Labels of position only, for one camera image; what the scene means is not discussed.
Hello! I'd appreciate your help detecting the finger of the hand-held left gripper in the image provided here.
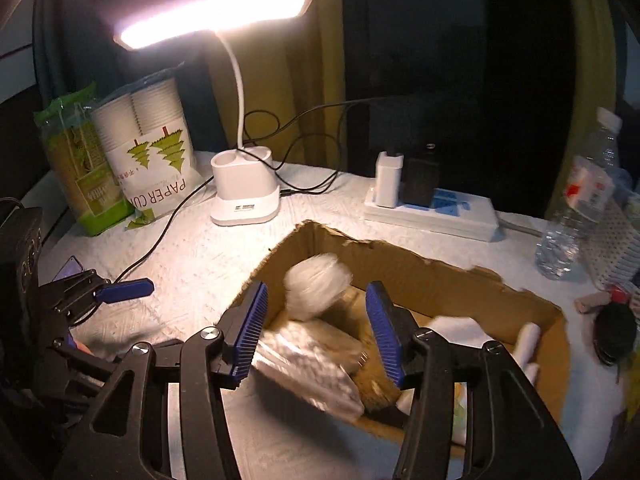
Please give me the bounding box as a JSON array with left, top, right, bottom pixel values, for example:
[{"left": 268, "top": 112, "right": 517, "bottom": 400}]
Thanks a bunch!
[
  {"left": 50, "top": 339, "right": 135, "bottom": 387},
  {"left": 39, "top": 269, "right": 155, "bottom": 327}
]

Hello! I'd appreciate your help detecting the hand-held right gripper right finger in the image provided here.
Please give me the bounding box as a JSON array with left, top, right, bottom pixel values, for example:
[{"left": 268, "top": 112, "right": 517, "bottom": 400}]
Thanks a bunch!
[{"left": 365, "top": 280, "right": 583, "bottom": 480}]

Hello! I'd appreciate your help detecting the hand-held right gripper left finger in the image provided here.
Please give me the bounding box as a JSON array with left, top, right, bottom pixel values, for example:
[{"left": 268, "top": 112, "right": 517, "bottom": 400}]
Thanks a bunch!
[{"left": 60, "top": 280, "right": 269, "bottom": 480}]

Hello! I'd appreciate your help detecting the clear plastic bag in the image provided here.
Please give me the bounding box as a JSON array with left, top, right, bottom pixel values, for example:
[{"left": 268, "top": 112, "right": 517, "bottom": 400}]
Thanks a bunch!
[{"left": 252, "top": 322, "right": 366, "bottom": 421}]

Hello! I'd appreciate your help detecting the white cloth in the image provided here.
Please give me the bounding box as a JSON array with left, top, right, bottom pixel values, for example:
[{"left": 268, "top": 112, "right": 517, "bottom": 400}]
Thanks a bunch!
[{"left": 430, "top": 316, "right": 483, "bottom": 351}]

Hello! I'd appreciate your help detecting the white fluffy soft ball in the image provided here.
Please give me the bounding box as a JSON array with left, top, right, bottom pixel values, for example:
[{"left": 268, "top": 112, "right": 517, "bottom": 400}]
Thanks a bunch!
[{"left": 284, "top": 254, "right": 353, "bottom": 322}]

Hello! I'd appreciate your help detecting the cardboard box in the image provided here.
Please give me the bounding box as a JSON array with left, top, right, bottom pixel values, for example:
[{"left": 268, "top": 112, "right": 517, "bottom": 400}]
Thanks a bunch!
[{"left": 220, "top": 220, "right": 573, "bottom": 461}]

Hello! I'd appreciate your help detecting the white sock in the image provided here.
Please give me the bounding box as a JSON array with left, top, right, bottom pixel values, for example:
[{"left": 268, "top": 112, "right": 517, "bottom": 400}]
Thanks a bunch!
[{"left": 515, "top": 322, "right": 543, "bottom": 386}]

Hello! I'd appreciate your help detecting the smartphone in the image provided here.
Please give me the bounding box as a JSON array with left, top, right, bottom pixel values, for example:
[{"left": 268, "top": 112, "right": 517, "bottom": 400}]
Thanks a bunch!
[{"left": 52, "top": 256, "right": 86, "bottom": 281}]

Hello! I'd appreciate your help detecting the green packet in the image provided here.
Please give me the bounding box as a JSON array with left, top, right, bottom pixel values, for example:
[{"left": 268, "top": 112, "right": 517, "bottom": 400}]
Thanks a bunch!
[{"left": 34, "top": 82, "right": 136, "bottom": 237}]

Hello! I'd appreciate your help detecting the white desk lamp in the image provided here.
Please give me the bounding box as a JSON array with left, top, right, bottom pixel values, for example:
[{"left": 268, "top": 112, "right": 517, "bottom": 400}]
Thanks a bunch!
[{"left": 112, "top": 0, "right": 313, "bottom": 226}]

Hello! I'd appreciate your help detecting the white power strip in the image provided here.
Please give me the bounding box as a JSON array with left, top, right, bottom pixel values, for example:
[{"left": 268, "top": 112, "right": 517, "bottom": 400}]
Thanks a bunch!
[{"left": 363, "top": 187, "right": 498, "bottom": 242}]

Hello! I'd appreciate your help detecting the pack of paper cups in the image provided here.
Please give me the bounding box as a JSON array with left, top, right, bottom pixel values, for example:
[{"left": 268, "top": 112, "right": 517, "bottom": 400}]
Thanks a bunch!
[{"left": 90, "top": 76, "right": 213, "bottom": 231}]

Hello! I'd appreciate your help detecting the white charger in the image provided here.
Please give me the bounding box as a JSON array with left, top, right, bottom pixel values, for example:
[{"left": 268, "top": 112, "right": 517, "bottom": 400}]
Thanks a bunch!
[{"left": 375, "top": 151, "right": 405, "bottom": 208}]

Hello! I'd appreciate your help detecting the black charger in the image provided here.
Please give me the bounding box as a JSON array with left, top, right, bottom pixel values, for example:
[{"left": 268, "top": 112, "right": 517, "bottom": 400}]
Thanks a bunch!
[{"left": 402, "top": 144, "right": 441, "bottom": 208}]

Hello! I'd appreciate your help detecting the clear water bottle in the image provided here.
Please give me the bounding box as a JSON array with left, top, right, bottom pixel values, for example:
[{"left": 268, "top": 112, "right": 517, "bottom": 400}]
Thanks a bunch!
[{"left": 536, "top": 107, "right": 623, "bottom": 280}]

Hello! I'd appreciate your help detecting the black round pouch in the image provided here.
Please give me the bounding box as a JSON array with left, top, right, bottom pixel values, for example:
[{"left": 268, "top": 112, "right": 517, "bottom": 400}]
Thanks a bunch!
[{"left": 595, "top": 305, "right": 638, "bottom": 366}]

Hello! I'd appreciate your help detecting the white plastic basket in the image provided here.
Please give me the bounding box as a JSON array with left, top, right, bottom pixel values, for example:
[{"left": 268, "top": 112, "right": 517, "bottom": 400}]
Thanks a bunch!
[{"left": 590, "top": 180, "right": 640, "bottom": 291}]

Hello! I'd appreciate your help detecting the yellow curtain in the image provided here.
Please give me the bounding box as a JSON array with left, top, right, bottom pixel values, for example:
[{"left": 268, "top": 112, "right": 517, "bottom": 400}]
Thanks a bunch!
[
  {"left": 280, "top": 0, "right": 351, "bottom": 171},
  {"left": 545, "top": 0, "right": 631, "bottom": 221}
]

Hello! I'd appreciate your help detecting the dark glass sliding door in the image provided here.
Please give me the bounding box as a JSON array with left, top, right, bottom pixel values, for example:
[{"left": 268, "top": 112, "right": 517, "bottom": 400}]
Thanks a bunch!
[{"left": 345, "top": 0, "right": 576, "bottom": 211}]

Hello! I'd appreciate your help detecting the black lamp cable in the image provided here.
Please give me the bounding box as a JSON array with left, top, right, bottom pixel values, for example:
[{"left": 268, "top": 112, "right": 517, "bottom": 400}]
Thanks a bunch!
[{"left": 115, "top": 180, "right": 213, "bottom": 281}]

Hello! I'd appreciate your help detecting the black looped cable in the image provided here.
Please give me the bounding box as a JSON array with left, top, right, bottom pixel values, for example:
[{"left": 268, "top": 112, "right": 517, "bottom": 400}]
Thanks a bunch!
[{"left": 240, "top": 110, "right": 346, "bottom": 196}]

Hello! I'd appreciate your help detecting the black charger cable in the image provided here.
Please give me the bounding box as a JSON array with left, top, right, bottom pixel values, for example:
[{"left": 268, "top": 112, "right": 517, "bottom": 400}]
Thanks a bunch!
[{"left": 272, "top": 97, "right": 406, "bottom": 171}]

